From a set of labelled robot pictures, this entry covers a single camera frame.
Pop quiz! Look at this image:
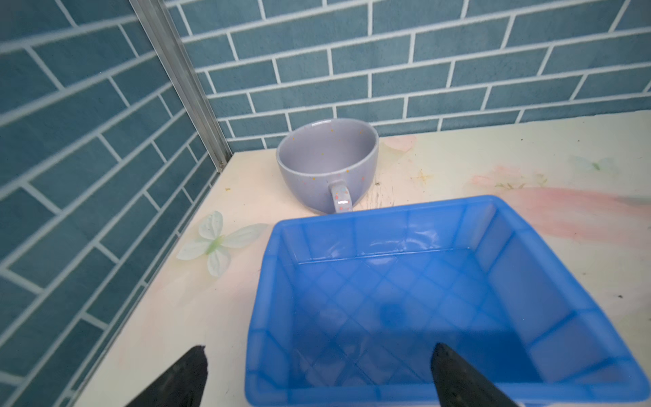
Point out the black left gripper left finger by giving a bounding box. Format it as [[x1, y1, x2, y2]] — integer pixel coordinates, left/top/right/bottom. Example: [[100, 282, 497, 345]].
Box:
[[127, 345, 208, 407]]

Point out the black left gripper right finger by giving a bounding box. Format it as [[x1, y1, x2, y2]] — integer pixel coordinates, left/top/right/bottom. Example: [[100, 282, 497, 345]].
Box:
[[431, 343, 517, 407]]

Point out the blue plastic bin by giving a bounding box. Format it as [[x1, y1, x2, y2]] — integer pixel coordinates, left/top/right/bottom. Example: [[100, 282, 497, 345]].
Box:
[[245, 196, 650, 406]]

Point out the metal corner post left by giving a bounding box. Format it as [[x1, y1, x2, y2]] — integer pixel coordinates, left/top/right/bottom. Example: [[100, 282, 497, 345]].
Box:
[[130, 0, 232, 172]]

